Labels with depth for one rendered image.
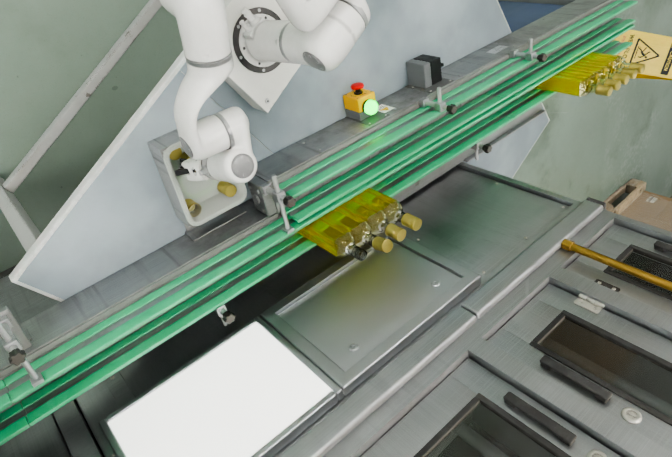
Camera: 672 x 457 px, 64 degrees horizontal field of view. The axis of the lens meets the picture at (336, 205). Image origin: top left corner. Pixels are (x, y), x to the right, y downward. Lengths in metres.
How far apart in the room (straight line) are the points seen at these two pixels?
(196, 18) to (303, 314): 0.77
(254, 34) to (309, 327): 0.72
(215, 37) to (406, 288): 0.79
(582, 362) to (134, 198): 1.10
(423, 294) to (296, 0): 0.76
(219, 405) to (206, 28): 0.78
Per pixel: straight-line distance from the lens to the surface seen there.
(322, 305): 1.42
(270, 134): 1.54
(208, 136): 1.09
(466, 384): 1.27
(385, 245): 1.34
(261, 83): 1.42
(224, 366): 1.35
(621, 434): 1.21
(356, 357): 1.28
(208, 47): 1.00
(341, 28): 1.16
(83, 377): 1.38
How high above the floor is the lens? 2.00
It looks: 45 degrees down
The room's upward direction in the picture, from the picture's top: 117 degrees clockwise
